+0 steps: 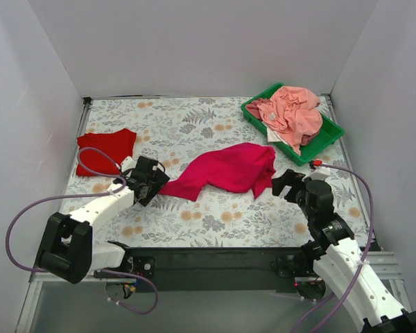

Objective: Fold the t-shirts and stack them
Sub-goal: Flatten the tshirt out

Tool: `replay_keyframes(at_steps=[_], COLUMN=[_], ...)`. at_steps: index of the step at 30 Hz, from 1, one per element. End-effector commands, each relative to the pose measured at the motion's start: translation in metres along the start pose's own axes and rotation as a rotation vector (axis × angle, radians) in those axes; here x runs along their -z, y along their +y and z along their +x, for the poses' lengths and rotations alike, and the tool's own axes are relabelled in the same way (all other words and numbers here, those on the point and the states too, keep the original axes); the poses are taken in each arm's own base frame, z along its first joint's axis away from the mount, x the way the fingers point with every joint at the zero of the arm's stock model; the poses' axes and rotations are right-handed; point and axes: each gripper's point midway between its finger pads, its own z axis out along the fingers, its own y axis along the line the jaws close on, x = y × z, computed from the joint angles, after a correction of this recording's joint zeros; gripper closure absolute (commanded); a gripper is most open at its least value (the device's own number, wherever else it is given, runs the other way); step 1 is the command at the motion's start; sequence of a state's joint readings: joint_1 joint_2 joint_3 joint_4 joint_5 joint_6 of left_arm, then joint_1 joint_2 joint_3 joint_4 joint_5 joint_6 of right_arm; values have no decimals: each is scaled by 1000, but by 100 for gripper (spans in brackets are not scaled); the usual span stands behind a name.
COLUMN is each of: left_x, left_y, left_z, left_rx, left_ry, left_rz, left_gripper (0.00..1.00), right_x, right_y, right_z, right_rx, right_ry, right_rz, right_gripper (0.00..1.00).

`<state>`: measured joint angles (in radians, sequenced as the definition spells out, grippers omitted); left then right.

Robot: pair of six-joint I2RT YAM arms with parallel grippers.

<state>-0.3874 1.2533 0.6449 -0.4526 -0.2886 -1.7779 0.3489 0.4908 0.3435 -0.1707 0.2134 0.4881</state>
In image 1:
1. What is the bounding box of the magenta t shirt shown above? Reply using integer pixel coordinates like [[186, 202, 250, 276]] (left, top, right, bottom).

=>
[[159, 143, 276, 201]]

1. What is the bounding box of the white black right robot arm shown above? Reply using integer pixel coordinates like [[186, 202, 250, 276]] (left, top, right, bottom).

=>
[[272, 166, 416, 332]]

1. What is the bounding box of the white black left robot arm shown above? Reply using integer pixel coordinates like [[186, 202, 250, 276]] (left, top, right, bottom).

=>
[[35, 156, 169, 284]]

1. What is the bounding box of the folded red t shirt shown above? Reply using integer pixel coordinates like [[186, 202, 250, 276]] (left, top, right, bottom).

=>
[[77, 128, 137, 176]]

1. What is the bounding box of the floral patterned table mat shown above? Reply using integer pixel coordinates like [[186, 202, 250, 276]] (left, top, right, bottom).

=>
[[51, 96, 372, 248]]

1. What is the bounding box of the white garment in bin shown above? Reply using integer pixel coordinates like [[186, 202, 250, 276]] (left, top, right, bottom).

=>
[[266, 128, 287, 144]]

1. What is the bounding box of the green plastic bin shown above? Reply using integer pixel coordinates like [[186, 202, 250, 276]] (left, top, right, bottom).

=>
[[241, 83, 344, 166]]

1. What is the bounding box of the salmon pink t shirt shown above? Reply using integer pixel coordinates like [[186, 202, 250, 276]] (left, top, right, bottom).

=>
[[257, 86, 322, 154]]

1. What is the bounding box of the dusty rose t shirt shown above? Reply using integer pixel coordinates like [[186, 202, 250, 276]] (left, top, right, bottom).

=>
[[245, 97, 273, 121]]

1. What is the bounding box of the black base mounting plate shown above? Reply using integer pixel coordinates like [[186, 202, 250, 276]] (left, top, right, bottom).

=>
[[94, 248, 326, 299]]

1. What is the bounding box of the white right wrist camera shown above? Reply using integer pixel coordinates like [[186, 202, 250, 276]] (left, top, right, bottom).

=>
[[307, 160, 331, 181]]

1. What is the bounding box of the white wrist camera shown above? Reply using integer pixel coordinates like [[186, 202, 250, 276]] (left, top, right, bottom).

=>
[[120, 156, 136, 172], [307, 160, 331, 181]]

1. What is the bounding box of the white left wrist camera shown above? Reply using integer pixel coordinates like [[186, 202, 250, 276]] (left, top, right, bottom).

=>
[[120, 156, 136, 172]]

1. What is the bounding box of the aluminium front frame rail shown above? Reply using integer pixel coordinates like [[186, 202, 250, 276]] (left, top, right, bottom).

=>
[[34, 239, 416, 332]]

